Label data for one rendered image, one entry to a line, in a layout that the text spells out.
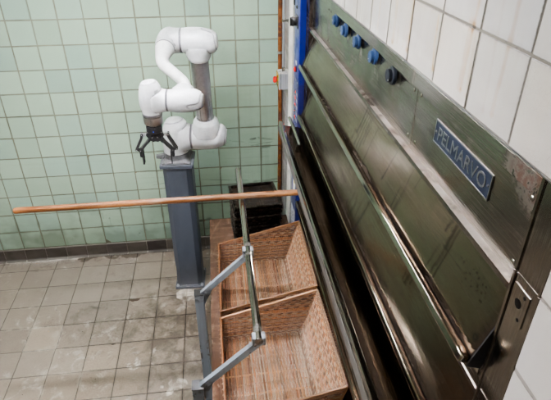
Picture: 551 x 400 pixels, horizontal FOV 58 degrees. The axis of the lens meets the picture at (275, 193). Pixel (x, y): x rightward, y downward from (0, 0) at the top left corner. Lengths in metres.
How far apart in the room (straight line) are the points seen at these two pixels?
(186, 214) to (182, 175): 0.29
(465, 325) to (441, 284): 0.11
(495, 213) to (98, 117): 3.00
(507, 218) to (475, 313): 0.20
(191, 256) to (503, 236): 2.81
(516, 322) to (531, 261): 0.11
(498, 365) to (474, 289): 0.14
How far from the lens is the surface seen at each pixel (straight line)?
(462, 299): 1.04
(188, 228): 3.38
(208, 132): 3.02
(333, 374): 2.14
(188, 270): 3.61
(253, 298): 1.85
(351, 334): 1.38
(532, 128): 0.81
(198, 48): 2.77
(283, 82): 3.10
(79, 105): 3.59
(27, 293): 4.02
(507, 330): 0.93
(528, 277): 0.85
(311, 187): 2.04
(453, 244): 1.09
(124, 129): 3.61
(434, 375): 1.24
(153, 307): 3.61
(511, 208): 0.90
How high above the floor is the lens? 2.44
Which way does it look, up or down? 31 degrees down
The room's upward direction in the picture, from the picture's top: straight up
